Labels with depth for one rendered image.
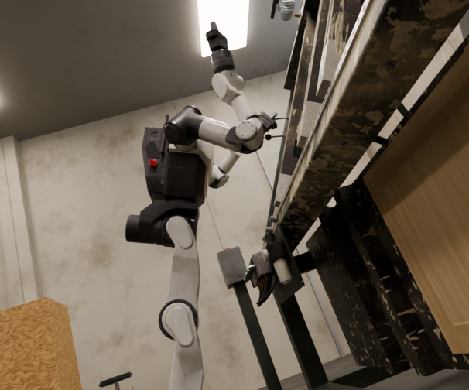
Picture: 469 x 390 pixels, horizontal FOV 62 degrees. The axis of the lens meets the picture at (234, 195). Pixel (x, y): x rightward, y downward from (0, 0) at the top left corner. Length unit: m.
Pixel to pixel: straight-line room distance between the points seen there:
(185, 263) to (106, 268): 3.73
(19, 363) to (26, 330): 0.21
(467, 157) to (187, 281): 1.03
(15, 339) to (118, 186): 2.83
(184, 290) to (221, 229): 3.64
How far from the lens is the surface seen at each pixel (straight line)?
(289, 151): 1.67
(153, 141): 1.71
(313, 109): 1.19
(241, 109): 1.50
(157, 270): 5.07
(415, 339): 1.37
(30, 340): 3.23
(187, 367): 1.49
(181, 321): 1.46
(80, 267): 5.32
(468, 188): 0.97
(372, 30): 0.68
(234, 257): 2.05
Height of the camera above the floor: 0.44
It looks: 21 degrees up
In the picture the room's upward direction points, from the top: 20 degrees counter-clockwise
